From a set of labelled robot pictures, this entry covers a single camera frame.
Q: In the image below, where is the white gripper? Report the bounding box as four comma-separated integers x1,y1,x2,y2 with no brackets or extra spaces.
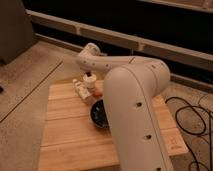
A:
72,72,97,104

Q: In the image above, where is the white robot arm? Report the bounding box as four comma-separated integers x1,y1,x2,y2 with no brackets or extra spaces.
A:
76,43,173,171

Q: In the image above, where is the orange carrot toy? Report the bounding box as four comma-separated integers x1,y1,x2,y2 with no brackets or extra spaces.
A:
93,90,103,99

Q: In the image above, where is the black bowl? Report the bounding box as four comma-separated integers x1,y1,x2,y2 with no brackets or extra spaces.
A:
90,100,109,129

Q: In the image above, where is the wooden board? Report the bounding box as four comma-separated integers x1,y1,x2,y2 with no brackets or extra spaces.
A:
37,79,189,171

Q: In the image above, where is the beige cabinet at left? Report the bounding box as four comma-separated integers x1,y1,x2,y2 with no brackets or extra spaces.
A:
0,0,37,64

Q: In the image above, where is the white window rail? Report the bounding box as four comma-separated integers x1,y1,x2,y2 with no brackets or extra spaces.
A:
27,10,213,72

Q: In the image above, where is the black cable on floor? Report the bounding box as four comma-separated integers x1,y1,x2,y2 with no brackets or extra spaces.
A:
164,95,213,171

